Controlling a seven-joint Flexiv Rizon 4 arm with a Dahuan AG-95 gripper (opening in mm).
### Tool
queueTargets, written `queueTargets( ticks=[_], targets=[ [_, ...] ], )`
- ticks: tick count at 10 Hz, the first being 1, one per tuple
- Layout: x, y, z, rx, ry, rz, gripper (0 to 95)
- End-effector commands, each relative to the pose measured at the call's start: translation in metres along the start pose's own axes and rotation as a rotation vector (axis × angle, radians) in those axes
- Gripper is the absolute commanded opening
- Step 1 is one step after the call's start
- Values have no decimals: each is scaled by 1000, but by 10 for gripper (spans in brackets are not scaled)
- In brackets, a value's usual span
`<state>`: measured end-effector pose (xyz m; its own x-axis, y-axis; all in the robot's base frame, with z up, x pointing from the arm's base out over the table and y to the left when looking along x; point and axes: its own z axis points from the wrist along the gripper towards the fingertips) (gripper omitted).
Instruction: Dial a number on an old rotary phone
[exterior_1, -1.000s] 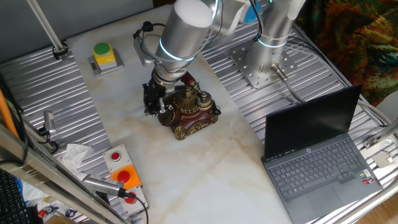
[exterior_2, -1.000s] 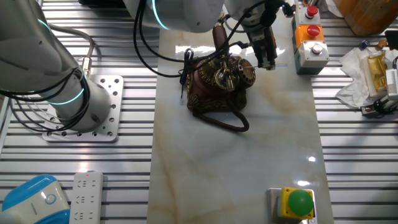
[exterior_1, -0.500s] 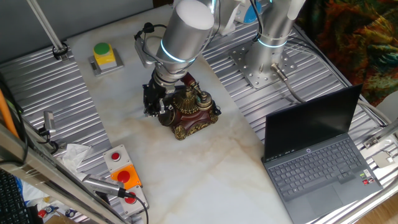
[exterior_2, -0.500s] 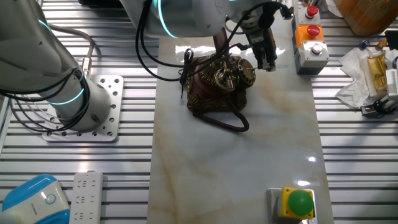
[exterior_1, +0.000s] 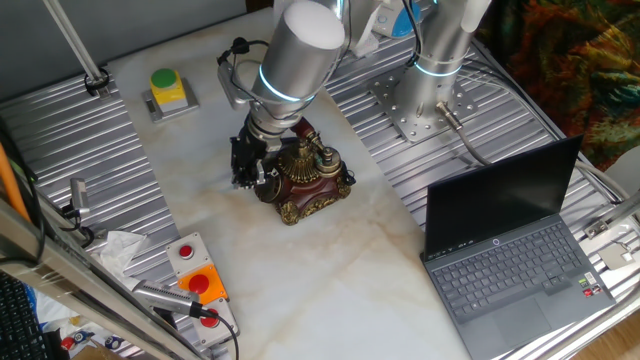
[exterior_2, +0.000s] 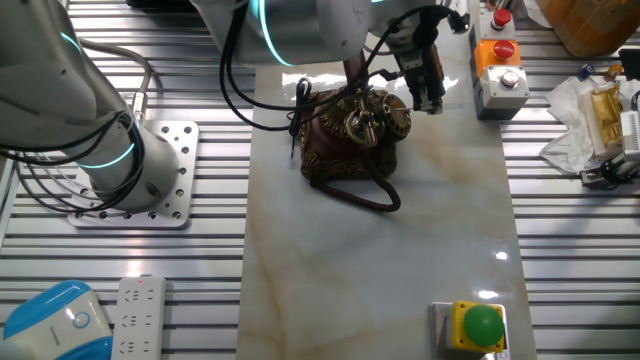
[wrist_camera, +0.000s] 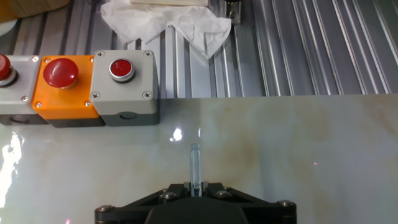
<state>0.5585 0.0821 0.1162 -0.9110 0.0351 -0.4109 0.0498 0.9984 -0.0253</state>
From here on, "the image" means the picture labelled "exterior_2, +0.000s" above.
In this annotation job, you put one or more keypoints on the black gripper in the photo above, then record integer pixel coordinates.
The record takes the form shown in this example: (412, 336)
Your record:
(422, 65)

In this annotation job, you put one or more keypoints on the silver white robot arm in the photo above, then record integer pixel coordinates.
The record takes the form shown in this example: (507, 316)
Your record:
(75, 75)

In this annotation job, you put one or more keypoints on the red brass phone handset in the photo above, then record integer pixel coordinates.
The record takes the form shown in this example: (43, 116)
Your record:
(362, 120)

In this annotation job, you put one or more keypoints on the red brass rotary phone base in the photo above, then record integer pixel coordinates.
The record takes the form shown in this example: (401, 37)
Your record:
(340, 145)

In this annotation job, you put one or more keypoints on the orange box red mushroom button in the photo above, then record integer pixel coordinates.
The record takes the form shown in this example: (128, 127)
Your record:
(482, 57)

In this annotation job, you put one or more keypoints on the grey box red push button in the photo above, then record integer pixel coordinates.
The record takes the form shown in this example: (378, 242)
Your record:
(495, 97)
(487, 30)

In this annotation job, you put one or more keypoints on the crumpled white tissue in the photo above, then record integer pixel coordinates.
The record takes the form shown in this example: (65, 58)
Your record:
(565, 140)

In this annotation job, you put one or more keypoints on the white foam tray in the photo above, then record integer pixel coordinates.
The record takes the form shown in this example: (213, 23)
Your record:
(590, 135)

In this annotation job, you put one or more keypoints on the yellow foil package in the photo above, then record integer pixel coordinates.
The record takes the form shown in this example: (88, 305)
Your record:
(606, 115)

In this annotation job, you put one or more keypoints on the orange ball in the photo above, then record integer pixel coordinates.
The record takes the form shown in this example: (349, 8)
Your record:
(615, 71)

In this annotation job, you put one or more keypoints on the silver digital scale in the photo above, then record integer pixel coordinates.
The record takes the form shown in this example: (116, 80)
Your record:
(440, 330)

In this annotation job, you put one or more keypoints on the yellow box green button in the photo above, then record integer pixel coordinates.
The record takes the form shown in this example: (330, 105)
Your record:
(482, 325)

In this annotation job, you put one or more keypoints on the dark grey laptop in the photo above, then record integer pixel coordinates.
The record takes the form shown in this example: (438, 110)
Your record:
(160, 4)

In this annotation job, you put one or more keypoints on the white power strip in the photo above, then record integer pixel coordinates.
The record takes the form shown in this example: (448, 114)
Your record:
(137, 320)

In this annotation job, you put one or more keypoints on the blue white rounded device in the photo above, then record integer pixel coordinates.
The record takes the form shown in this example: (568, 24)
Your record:
(50, 325)

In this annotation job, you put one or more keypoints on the metal camera bracket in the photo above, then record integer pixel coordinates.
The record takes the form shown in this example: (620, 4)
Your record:
(592, 177)

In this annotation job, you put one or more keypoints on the silver finned camera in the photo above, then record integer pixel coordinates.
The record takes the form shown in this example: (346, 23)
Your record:
(631, 135)

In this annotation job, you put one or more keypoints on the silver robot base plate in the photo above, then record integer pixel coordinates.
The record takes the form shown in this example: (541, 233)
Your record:
(180, 200)

